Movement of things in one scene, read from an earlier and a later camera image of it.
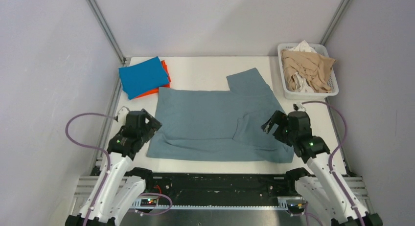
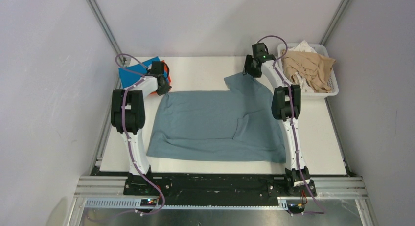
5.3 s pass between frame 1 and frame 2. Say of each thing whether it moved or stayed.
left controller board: stayed
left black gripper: moved
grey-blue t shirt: stayed
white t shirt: stayed
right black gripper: moved
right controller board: stayed
